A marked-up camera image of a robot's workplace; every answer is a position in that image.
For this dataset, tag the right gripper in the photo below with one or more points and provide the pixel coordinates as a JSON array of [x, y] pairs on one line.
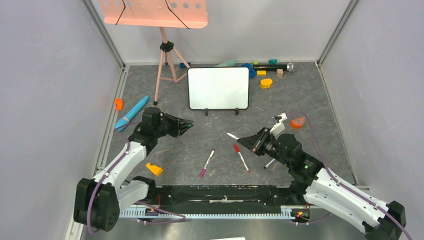
[[260, 143]]

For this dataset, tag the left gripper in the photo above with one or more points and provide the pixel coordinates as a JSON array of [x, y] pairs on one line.
[[176, 126]]

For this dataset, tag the green marker without cap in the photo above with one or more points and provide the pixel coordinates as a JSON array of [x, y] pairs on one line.
[[232, 136]]

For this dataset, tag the white whiteboard black frame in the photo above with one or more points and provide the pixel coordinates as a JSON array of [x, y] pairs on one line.
[[218, 88]]

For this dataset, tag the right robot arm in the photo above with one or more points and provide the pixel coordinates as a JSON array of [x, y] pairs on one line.
[[318, 185]]

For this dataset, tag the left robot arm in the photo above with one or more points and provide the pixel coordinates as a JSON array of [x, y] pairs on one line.
[[100, 200]]

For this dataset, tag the metal whiteboard stand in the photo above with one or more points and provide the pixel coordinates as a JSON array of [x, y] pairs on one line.
[[210, 112]]

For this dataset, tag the red cap marker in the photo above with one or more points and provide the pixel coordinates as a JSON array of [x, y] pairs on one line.
[[241, 157]]

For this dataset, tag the black cap marker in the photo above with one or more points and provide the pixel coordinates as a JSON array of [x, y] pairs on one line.
[[269, 163]]

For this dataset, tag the orange stepped wedge block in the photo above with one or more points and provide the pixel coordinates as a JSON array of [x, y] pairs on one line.
[[156, 170]]

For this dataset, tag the purple cap marker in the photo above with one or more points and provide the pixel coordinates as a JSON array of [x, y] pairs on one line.
[[206, 164]]

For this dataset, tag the dark blue block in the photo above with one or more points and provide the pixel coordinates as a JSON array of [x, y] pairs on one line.
[[183, 66]]

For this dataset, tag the yellow round block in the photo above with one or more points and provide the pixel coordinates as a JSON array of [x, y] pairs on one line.
[[265, 83]]

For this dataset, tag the orange block left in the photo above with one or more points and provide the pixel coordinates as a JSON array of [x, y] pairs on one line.
[[118, 104]]

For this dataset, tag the yellow rectangular block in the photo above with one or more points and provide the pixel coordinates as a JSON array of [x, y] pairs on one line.
[[261, 72]]

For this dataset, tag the blue toy piece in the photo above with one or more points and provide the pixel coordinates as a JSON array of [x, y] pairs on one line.
[[251, 71]]

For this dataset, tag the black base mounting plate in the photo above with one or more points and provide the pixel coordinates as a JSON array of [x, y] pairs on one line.
[[223, 199]]

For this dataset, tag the tan wooden cube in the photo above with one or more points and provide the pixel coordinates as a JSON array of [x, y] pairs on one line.
[[279, 73]]

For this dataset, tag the teal bottle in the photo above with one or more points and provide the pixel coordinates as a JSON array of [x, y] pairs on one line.
[[228, 63]]

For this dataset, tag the teal small block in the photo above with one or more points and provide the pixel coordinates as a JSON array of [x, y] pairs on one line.
[[272, 61]]

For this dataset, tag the black microphone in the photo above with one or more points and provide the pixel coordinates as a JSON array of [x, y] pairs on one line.
[[273, 67]]

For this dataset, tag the pink music stand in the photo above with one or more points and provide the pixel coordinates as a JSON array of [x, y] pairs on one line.
[[186, 14]]

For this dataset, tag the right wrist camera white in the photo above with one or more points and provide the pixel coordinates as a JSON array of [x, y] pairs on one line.
[[278, 126]]

